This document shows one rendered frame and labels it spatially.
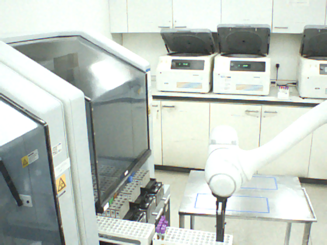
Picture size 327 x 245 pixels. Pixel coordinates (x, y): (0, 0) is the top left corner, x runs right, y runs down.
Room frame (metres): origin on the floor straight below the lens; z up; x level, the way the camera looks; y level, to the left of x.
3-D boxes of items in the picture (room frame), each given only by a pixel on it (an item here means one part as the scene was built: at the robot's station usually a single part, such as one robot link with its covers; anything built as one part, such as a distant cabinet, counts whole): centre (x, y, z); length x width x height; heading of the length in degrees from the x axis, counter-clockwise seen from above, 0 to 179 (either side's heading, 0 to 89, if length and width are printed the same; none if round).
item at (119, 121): (1.50, 0.40, 1.28); 0.61 x 0.51 x 0.63; 164
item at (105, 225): (1.21, 0.20, 0.83); 0.30 x 0.10 x 0.06; 74
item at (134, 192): (1.51, 0.15, 0.85); 0.12 x 0.02 x 0.06; 163
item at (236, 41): (3.61, -0.85, 1.24); 0.62 x 0.56 x 0.69; 164
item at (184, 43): (3.77, -0.29, 1.22); 0.62 x 0.56 x 0.64; 162
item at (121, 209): (1.36, 0.19, 0.85); 0.12 x 0.02 x 0.06; 164
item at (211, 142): (1.08, -0.20, 1.24); 0.13 x 0.11 x 0.16; 170
